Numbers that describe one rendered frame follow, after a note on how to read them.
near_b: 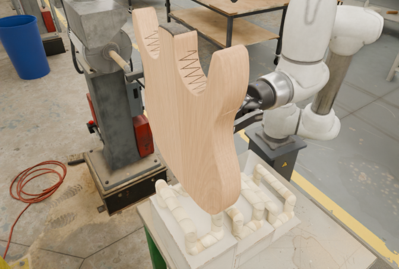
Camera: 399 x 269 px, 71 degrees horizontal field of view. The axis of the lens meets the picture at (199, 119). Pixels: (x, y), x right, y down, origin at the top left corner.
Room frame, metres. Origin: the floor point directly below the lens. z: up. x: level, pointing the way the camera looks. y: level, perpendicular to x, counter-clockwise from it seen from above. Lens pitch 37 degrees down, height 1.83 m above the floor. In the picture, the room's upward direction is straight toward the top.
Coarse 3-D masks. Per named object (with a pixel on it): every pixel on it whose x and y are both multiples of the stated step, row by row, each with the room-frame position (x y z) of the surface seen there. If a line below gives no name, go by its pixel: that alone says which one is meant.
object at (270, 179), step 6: (258, 168) 0.73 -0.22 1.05; (264, 168) 0.73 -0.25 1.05; (264, 174) 0.70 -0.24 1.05; (270, 174) 0.70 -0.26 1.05; (270, 180) 0.68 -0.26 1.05; (276, 180) 0.67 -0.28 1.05; (276, 186) 0.65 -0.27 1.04; (282, 186) 0.64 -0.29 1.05; (282, 192) 0.62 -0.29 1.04; (288, 192) 0.62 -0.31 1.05; (288, 198) 0.60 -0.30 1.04; (294, 198) 0.59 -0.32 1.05
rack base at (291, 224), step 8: (248, 176) 0.78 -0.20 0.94; (264, 192) 0.70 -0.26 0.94; (272, 200) 0.67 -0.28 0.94; (264, 208) 0.63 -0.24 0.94; (280, 208) 0.63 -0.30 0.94; (264, 216) 0.60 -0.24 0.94; (288, 224) 0.56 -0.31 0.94; (296, 224) 0.56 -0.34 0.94; (280, 232) 0.53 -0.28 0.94; (288, 232) 0.54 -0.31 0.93
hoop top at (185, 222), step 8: (160, 184) 0.52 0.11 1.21; (160, 192) 0.50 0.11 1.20; (168, 192) 0.49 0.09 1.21; (168, 200) 0.47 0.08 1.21; (176, 200) 0.47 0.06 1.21; (176, 208) 0.44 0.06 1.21; (176, 216) 0.42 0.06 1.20; (184, 216) 0.42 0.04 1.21; (184, 224) 0.39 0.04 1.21; (192, 224) 0.39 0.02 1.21; (192, 232) 0.38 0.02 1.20
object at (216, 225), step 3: (213, 219) 0.42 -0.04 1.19; (222, 219) 0.42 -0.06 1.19; (213, 222) 0.42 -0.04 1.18; (216, 222) 0.42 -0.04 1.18; (219, 222) 0.42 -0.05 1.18; (222, 222) 0.42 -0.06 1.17; (213, 225) 0.42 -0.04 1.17; (216, 225) 0.42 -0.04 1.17; (219, 225) 0.42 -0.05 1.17; (222, 225) 0.42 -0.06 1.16; (213, 228) 0.42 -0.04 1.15; (216, 228) 0.42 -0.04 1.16; (219, 228) 0.42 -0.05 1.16; (222, 228) 0.43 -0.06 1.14; (213, 231) 0.42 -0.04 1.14; (216, 231) 0.42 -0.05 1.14; (219, 231) 0.42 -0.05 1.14
